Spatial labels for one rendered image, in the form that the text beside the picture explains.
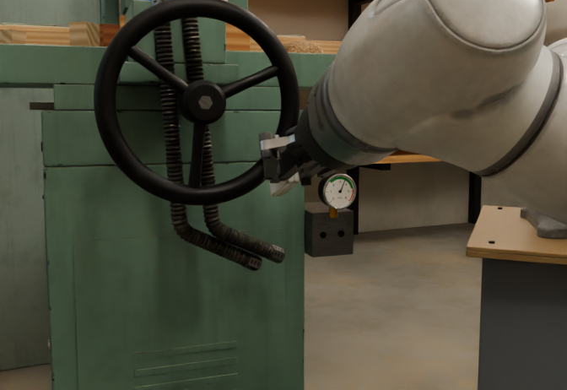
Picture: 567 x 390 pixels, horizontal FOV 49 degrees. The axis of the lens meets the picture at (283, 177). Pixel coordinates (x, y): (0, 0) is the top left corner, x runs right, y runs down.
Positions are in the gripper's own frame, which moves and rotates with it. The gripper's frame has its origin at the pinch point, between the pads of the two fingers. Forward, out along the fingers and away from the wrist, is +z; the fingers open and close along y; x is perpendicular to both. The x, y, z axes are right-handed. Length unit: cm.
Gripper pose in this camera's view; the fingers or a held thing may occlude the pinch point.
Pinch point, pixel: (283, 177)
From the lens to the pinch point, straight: 73.3
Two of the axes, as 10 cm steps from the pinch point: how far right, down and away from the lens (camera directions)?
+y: -9.5, 0.3, -3.1
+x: 1.1, 9.7, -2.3
